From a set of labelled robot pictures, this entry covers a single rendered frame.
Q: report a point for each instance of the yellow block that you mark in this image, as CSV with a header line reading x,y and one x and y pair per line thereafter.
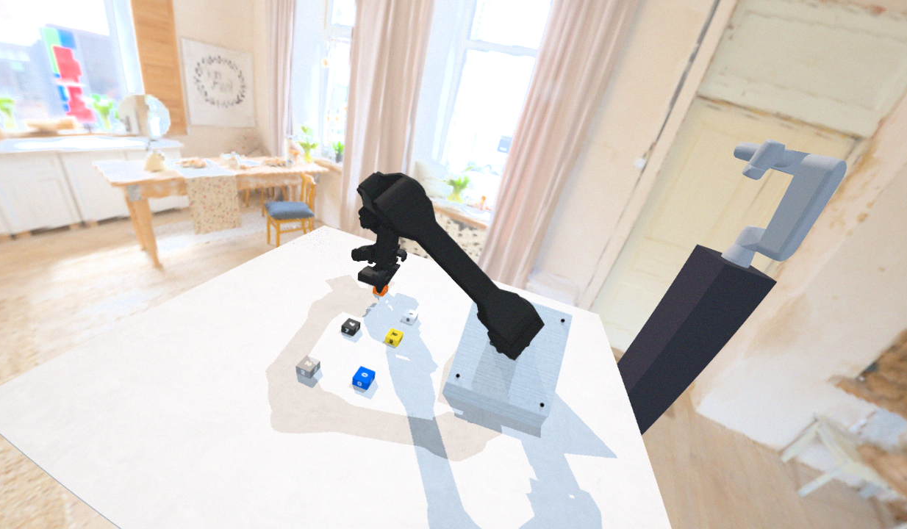
x,y
394,337

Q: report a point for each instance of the blue block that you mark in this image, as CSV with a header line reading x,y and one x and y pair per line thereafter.
x,y
363,377

